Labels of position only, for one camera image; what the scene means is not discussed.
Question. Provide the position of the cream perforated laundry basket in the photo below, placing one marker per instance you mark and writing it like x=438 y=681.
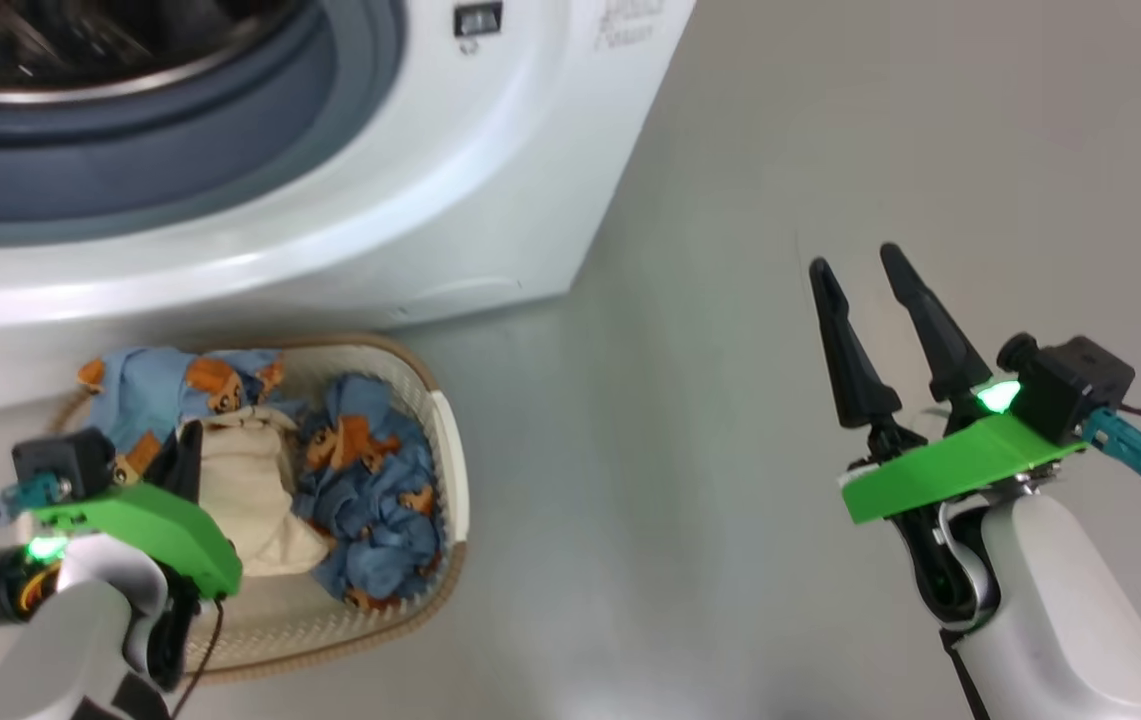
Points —
x=280 y=630

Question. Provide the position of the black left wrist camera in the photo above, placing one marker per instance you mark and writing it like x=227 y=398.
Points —
x=65 y=462

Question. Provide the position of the grey rubber door gasket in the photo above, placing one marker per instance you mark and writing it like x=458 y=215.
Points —
x=230 y=150

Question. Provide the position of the white front-load washing machine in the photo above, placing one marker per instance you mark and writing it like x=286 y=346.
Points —
x=490 y=180

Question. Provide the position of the steel washing drum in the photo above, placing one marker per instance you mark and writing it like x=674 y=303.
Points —
x=80 y=45

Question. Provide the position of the cream plain garment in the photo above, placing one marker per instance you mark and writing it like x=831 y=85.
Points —
x=250 y=490

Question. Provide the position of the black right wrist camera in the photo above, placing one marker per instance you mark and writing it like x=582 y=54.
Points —
x=1070 y=385

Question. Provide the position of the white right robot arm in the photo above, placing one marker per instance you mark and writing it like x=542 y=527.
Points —
x=1070 y=620

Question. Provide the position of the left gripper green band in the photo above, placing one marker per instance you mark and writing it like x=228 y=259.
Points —
x=160 y=530

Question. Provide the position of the black door lock slot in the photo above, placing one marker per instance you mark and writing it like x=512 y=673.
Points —
x=478 y=20

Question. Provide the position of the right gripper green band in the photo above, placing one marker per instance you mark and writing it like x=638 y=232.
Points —
x=940 y=465

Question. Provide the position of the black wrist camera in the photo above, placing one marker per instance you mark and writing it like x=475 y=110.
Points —
x=65 y=462
x=1070 y=385

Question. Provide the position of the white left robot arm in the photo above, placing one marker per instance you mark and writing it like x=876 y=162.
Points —
x=60 y=660

